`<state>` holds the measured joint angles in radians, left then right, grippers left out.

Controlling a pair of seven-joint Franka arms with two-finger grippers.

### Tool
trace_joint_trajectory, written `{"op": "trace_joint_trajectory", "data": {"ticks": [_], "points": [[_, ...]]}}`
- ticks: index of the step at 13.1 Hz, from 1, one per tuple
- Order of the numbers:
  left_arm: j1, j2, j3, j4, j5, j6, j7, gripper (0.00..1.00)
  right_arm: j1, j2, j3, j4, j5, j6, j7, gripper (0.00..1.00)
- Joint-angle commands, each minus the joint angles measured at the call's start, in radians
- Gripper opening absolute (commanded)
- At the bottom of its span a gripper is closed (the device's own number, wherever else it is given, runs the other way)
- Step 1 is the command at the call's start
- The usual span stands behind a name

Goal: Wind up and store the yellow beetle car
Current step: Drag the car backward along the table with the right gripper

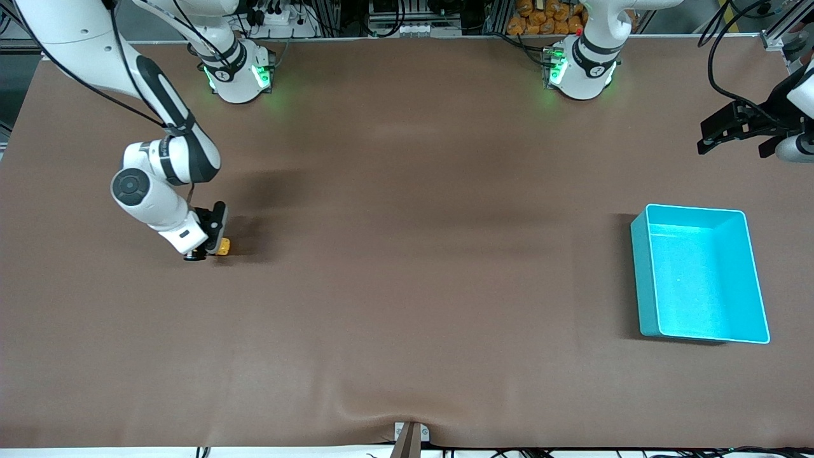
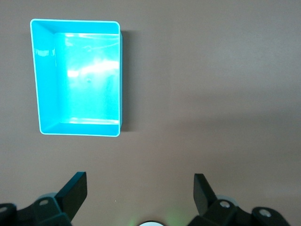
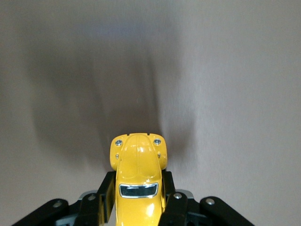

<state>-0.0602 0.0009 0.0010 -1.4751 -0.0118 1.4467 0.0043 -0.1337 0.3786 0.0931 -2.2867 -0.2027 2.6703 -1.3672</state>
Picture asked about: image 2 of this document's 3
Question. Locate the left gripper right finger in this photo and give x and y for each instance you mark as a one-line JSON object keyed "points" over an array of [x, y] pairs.
{"points": [[202, 197]]}

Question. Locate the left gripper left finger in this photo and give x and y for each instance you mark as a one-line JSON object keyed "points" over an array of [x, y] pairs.
{"points": [[70, 195]]}

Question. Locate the brown table mat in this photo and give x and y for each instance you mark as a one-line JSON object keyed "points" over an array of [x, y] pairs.
{"points": [[200, 94]]}

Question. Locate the teal plastic bin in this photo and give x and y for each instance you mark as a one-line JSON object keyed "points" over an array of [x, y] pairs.
{"points": [[87, 82]]}

